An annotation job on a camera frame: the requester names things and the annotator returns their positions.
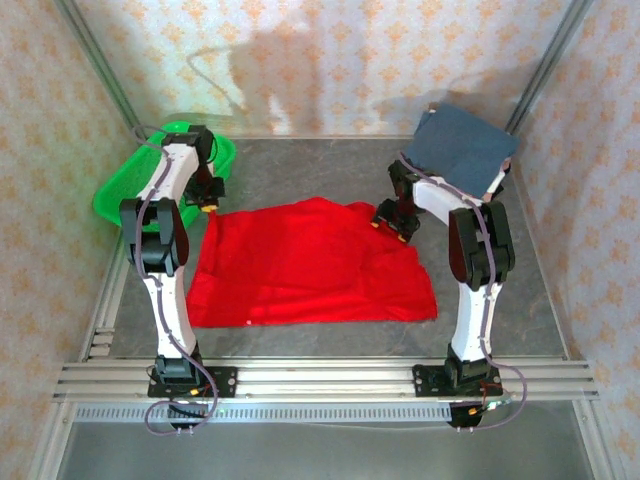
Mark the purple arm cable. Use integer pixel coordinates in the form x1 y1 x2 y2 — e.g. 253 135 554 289
130 124 221 436
398 152 530 432

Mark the blue folded t-shirt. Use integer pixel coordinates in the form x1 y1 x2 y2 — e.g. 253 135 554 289
402 102 521 200

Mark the green plastic basket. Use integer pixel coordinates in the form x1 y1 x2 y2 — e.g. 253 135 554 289
92 121 236 230

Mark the aluminium frame post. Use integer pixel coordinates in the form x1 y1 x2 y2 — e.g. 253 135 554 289
504 0 594 134
54 0 149 144
574 399 614 480
29 399 76 480

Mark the red t-shirt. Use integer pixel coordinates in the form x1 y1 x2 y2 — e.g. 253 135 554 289
185 196 440 329

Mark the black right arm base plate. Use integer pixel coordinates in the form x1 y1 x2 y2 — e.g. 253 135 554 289
412 363 504 400

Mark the aluminium lower frame post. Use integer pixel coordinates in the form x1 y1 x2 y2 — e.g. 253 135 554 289
29 399 76 480
574 399 614 480

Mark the white folded t-shirt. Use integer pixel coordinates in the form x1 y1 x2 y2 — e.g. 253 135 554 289
482 158 513 204

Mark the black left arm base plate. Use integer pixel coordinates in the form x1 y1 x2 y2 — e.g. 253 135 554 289
147 366 239 400

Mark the aluminium table back rail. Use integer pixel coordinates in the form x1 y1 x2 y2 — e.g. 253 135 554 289
232 133 417 142

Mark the aluminium mounting rail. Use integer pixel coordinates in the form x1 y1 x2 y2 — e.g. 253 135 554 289
52 357 600 401

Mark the grey slotted cable duct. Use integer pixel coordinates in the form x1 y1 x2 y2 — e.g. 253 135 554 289
73 403 454 424

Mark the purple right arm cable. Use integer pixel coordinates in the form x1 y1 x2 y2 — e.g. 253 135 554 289
398 152 530 432

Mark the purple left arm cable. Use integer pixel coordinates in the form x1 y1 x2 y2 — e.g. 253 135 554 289
130 124 221 436

